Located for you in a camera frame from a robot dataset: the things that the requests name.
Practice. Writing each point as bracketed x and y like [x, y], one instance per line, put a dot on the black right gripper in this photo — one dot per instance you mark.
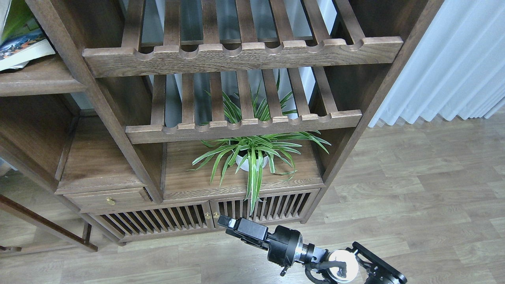
[285, 246]

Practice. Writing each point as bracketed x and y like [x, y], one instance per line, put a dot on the colourful 300 paperback book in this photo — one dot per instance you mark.
[30, 44]

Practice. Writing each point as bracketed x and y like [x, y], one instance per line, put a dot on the maroon book white characters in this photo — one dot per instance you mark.
[4, 11]

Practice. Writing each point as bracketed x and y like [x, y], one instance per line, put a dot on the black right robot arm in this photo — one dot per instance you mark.
[342, 266]

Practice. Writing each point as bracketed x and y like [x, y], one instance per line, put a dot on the white plant pot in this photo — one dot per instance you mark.
[242, 161]

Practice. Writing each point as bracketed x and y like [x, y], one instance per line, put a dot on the green spider plant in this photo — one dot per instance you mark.
[280, 146]

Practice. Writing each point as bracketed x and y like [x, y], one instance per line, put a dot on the dark wooden bookshelf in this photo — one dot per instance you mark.
[121, 108]

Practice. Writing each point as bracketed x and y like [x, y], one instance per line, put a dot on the white pleated curtain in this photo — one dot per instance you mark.
[456, 71]

